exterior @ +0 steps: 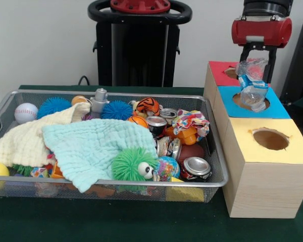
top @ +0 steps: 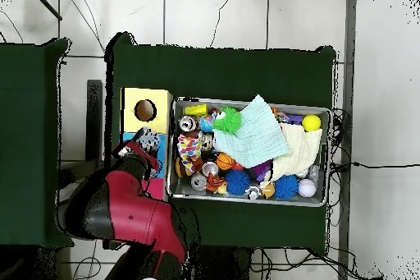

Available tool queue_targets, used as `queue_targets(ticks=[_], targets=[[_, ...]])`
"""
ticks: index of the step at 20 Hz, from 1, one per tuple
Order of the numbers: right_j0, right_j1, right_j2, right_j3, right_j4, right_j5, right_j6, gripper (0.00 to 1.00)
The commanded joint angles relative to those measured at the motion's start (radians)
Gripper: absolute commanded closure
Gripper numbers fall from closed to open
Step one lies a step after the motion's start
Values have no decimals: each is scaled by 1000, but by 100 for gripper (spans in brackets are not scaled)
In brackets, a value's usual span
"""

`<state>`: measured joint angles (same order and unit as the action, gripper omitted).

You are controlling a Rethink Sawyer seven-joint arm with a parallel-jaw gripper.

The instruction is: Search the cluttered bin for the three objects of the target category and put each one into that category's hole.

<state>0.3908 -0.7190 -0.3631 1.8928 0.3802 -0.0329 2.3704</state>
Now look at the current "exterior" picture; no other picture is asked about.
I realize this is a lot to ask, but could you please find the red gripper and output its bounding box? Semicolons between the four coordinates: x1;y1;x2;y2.
231;17;293;84

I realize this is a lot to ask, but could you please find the crushed clear plastic bottle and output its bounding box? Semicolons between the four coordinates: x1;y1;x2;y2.
235;57;270;113

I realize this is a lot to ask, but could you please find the shallow mesh bin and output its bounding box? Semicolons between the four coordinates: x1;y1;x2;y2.
0;89;229;202

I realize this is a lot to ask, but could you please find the wooden box with three holes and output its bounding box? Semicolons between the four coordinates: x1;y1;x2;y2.
203;61;303;219

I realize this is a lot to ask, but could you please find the black panel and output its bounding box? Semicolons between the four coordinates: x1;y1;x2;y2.
279;16;303;101

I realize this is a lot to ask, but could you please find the colourful patterned cloth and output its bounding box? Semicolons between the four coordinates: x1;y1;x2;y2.
172;109;210;138

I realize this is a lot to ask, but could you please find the orange tiger plush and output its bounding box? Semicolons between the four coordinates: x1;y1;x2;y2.
136;97;162;116

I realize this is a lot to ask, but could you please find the crushed can with silver end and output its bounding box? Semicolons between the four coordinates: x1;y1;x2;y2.
179;156;213;183

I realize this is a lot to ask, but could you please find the blue spiky ball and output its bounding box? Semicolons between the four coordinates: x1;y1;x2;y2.
100;100;134;120
36;96;72;119

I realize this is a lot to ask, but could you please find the green fuzzy ball with eyes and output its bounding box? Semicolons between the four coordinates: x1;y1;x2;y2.
112;147;159;182

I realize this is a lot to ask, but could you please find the mint green cloth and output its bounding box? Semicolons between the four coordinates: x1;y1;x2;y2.
41;117;157;194

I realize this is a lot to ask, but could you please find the white baseball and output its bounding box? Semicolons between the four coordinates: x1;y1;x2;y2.
14;102;39;125

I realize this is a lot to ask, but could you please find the cream cloth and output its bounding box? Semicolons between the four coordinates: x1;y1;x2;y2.
0;102;91;168

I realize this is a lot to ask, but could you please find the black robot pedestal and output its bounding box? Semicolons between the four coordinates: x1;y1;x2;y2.
87;0;193;88

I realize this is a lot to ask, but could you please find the black cable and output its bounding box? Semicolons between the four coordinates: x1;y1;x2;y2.
77;75;91;86

